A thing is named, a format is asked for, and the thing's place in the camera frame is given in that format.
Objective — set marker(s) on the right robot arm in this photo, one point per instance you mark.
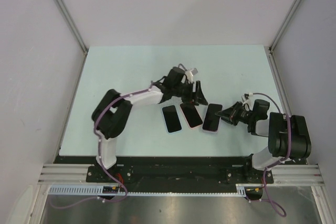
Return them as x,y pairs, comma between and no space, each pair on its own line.
287,136

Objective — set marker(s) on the pink silicone phone case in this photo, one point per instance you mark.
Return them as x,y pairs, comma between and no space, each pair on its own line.
191,115

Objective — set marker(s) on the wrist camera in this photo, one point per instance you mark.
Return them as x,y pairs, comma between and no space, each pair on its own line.
246,99
190,74

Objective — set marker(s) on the left aluminium frame post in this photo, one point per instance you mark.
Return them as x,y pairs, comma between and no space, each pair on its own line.
61,5

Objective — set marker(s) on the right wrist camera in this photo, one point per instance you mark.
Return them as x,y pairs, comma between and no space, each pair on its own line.
246,99

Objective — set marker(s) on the clear blue phone case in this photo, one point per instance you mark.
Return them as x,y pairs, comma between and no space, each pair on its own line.
172,132

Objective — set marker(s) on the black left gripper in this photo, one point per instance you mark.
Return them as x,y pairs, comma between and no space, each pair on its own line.
190,98

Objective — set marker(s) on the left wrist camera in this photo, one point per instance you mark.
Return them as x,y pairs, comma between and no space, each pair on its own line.
190,74

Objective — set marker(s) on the aluminium front rail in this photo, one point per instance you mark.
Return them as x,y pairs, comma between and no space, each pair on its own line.
281,175

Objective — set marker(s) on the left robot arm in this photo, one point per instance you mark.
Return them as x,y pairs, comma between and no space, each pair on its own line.
111,115

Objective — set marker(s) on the lilac phone case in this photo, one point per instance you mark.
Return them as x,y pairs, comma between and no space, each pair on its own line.
210,131

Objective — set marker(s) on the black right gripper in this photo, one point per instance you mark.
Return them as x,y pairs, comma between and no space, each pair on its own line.
230,114

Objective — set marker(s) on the aluminium frame post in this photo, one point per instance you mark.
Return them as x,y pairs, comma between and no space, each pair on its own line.
284,25
61,5

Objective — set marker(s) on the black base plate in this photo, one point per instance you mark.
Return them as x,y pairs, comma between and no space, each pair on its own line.
130,170

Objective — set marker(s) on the right aluminium frame post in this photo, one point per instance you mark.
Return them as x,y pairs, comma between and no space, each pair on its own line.
284,25

